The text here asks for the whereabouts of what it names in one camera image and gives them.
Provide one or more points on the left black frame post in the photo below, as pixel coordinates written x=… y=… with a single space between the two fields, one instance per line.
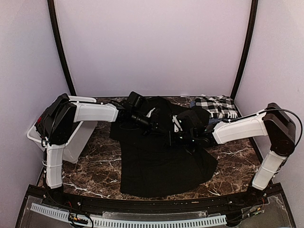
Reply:
x=59 y=46

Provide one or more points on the white plastic bin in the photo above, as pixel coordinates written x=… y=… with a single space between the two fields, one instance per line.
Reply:
x=80 y=134

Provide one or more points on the black frame post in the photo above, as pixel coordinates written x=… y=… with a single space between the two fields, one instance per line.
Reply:
x=59 y=46
x=246 y=48

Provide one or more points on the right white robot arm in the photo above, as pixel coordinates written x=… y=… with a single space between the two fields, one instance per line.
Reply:
x=272 y=123

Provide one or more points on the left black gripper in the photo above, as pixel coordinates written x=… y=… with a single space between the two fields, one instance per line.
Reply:
x=151 y=129

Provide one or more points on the black white plaid shirt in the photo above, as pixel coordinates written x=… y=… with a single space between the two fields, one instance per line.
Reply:
x=219 y=107

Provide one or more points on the right black frame post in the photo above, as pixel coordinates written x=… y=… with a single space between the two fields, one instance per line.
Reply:
x=246 y=48

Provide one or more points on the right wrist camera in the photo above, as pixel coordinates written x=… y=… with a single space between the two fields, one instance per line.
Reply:
x=177 y=124

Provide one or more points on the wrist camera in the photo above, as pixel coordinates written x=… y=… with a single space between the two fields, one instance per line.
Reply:
x=152 y=112
x=177 y=124

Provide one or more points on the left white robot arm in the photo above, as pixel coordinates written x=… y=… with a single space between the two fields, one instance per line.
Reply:
x=56 y=125

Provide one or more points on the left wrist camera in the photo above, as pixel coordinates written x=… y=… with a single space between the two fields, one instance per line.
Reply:
x=152 y=112

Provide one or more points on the black long sleeve shirt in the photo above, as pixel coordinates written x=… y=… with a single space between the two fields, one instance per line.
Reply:
x=151 y=168

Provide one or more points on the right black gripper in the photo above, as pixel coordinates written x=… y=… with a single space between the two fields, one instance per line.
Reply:
x=172 y=141

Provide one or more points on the black curved table rail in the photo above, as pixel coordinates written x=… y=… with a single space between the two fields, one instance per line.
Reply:
x=93 y=205

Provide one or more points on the blue checked folded shirt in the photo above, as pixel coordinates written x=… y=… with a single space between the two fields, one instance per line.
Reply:
x=211 y=120

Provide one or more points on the white slotted cable duct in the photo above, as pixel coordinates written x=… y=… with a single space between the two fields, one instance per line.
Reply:
x=132 y=220

